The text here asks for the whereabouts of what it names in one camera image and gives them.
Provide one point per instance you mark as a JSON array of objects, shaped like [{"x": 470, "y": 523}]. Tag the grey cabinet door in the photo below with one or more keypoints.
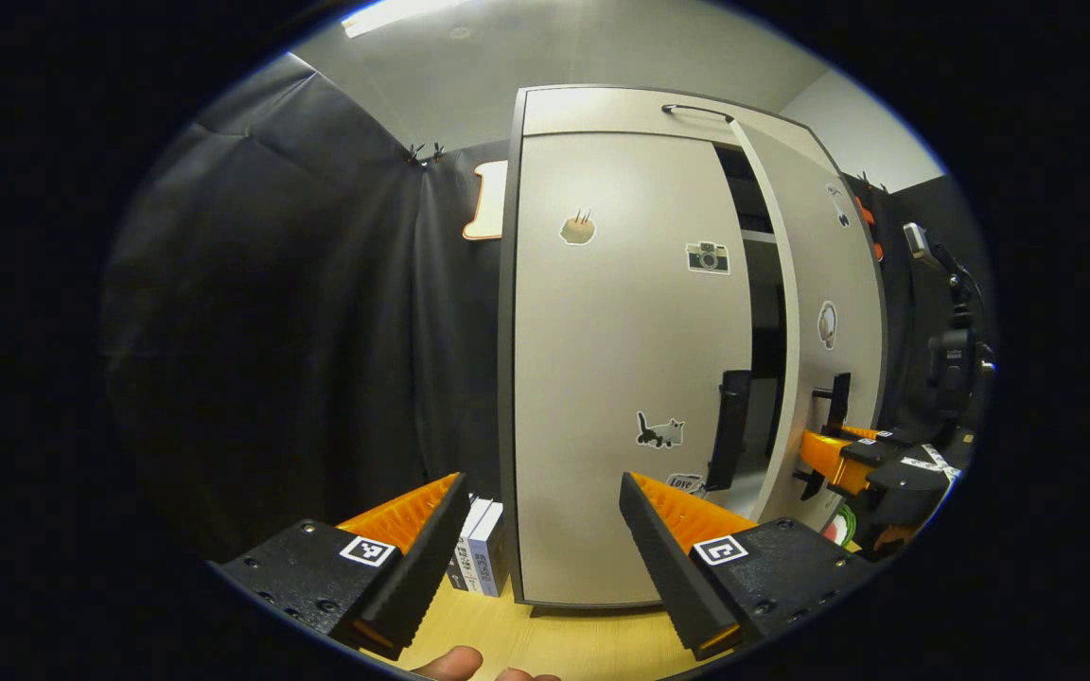
[
  {"x": 815, "y": 255},
  {"x": 621, "y": 359}
]

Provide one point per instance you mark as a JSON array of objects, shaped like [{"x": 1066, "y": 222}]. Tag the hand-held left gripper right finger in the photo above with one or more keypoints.
[{"x": 663, "y": 558}]

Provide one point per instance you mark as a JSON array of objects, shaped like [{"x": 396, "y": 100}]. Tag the blue book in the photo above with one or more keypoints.
[{"x": 490, "y": 558}]

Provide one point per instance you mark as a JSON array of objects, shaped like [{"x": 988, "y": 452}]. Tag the white book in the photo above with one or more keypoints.
[{"x": 471, "y": 539}]

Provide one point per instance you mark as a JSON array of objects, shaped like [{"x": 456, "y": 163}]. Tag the white cabinet shelf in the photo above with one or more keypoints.
[{"x": 759, "y": 235}]

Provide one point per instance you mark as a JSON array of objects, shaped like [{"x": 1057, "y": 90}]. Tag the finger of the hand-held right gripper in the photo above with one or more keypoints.
[
  {"x": 905, "y": 492},
  {"x": 876, "y": 449}
]

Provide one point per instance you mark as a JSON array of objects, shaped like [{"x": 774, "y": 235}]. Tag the black backdrop cloth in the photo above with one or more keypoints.
[{"x": 299, "y": 331}]

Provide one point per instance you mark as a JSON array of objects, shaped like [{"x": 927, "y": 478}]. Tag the grey double-door shoe cabinet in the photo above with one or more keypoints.
[{"x": 507, "y": 378}]

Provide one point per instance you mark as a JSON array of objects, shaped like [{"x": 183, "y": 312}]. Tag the grey cabinet drawer front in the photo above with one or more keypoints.
[{"x": 602, "y": 112}]

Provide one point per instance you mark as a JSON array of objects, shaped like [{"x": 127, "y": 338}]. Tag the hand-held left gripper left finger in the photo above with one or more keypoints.
[{"x": 431, "y": 549}]

